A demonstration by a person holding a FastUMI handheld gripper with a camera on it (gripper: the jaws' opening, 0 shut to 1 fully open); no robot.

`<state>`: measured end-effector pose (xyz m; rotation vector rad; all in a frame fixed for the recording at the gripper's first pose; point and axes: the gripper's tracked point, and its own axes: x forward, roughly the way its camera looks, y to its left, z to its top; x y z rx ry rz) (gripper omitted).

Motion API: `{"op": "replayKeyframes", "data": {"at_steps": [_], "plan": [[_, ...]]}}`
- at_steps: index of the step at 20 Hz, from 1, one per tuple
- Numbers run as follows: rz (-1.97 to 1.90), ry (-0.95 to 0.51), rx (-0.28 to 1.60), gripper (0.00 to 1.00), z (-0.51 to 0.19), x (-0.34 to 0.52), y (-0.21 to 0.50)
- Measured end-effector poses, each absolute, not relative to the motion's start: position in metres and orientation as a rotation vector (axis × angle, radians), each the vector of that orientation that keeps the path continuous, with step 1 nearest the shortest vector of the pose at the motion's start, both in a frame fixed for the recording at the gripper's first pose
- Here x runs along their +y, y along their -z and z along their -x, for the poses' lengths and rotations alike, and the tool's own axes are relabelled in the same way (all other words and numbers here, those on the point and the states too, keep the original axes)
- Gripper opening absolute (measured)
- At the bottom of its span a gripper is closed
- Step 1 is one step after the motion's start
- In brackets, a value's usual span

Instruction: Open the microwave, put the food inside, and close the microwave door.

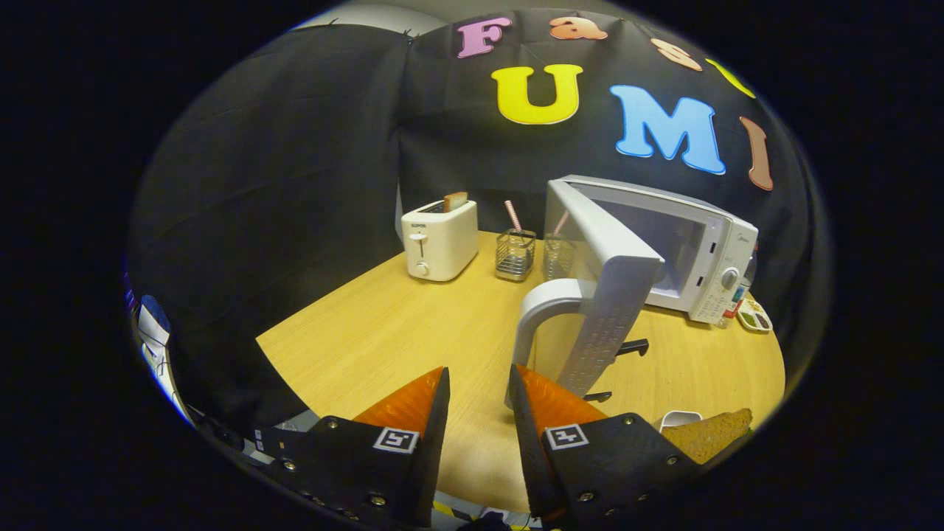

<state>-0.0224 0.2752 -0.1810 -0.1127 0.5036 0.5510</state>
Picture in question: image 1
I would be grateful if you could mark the white rectangular plate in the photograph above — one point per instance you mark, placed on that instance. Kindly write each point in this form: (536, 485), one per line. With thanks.
(675, 418)

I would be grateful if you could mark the white toaster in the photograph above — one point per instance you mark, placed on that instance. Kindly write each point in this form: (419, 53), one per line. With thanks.
(442, 243)

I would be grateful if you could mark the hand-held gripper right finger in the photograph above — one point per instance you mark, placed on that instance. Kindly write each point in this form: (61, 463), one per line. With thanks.
(525, 457)

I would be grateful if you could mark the white microwave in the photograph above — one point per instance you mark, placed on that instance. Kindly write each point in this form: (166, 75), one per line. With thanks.
(612, 295)

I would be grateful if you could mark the white sectioned bean dish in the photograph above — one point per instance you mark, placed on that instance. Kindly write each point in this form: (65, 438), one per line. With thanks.
(754, 317)

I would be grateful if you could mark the brown bread lettuce sandwich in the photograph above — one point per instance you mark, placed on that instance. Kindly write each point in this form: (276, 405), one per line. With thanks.
(712, 435)

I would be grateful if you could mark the pink striped straw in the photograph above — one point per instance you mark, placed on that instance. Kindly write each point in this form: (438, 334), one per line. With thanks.
(512, 215)

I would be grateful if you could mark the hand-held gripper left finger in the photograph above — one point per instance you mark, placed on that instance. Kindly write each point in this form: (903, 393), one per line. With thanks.
(440, 442)

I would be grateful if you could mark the toast bread slice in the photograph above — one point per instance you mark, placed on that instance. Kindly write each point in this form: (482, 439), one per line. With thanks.
(456, 201)

